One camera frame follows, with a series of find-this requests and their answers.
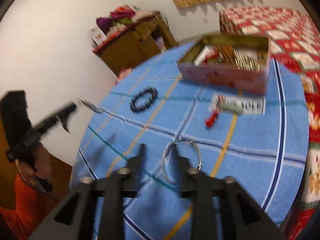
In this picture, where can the white orange box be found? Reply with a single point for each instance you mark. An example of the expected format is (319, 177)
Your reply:
(97, 35)

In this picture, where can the jade pendant red tassel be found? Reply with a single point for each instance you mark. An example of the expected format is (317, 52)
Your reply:
(219, 105)

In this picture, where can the brown wooden desk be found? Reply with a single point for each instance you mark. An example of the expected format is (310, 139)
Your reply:
(136, 44)

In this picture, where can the clothes pile on floor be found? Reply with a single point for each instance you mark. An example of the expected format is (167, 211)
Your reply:
(123, 74)

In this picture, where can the red patchwork bed quilt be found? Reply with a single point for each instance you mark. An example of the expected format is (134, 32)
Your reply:
(295, 44)

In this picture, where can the blue plaid table cloth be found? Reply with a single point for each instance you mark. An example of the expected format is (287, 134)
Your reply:
(266, 153)

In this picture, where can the clothes pile on desk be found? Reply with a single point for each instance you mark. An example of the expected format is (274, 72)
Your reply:
(123, 15)

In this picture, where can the silver bangle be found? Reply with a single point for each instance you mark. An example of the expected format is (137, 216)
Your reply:
(181, 164)

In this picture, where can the white label on cloth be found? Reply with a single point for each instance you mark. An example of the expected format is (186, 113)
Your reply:
(250, 105)

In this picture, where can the silver metal watch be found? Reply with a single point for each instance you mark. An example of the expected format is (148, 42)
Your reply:
(90, 106)

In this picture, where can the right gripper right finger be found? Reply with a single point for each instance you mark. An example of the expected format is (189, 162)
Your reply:
(223, 209)

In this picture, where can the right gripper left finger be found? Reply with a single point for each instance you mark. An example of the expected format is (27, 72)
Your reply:
(74, 216)

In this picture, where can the left hand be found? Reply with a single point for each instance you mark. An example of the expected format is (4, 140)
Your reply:
(42, 167)

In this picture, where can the pink metal tin box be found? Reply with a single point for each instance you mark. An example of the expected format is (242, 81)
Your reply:
(246, 77)

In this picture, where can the paper leaflet in tin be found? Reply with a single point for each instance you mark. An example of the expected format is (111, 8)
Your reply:
(225, 54)

